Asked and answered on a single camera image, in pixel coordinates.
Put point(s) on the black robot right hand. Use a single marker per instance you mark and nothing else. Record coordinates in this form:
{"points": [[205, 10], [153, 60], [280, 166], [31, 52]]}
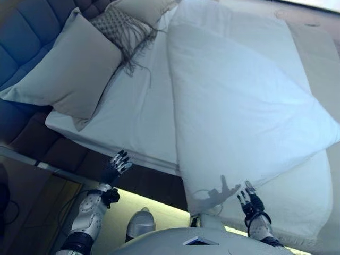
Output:
{"points": [[253, 204]]}

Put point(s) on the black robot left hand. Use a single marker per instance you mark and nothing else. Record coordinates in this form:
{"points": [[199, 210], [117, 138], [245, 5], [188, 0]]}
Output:
{"points": [[111, 174]]}

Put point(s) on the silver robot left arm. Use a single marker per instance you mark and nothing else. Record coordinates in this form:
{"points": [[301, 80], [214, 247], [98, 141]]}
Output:
{"points": [[89, 215]]}

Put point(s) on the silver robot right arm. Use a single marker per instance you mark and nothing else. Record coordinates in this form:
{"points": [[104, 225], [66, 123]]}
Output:
{"points": [[261, 231]]}

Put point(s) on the robot left leg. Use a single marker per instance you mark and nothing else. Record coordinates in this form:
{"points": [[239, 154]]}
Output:
{"points": [[140, 223]]}

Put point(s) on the mattress with white sheet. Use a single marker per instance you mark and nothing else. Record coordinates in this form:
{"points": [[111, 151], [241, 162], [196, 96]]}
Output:
{"points": [[138, 119]]}

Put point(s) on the wooden nightstand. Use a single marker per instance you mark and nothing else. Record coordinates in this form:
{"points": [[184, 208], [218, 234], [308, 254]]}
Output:
{"points": [[40, 202]]}

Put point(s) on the grey robot torso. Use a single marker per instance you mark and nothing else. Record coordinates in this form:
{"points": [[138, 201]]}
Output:
{"points": [[164, 243]]}

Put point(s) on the white duvet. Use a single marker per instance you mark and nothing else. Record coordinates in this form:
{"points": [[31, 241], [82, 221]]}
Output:
{"points": [[239, 101]]}

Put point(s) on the large beige pillow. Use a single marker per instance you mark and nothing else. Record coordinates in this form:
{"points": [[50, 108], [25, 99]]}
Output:
{"points": [[69, 69]]}

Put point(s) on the fringed knit cushion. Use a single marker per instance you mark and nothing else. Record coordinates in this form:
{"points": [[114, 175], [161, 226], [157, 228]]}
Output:
{"points": [[114, 18]]}

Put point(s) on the beige fringed bedspread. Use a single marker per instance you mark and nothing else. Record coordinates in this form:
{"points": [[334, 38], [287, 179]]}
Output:
{"points": [[316, 58]]}

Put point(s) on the brown upholstered headboard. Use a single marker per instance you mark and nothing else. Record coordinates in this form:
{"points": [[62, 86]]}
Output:
{"points": [[24, 34]]}

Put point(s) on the small beige pillow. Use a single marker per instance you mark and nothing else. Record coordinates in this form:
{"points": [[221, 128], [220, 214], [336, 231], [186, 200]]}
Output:
{"points": [[143, 8]]}

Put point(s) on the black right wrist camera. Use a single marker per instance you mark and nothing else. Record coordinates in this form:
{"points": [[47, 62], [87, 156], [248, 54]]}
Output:
{"points": [[259, 216]]}

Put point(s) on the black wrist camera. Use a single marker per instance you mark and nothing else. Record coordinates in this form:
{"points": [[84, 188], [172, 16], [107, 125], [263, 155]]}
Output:
{"points": [[111, 196], [259, 216]]}

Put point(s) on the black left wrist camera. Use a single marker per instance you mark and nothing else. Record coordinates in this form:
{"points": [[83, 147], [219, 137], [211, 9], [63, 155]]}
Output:
{"points": [[111, 196]]}

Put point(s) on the brown upholstered bed frame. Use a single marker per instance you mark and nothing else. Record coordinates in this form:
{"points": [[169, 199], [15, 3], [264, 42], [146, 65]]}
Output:
{"points": [[148, 180]]}

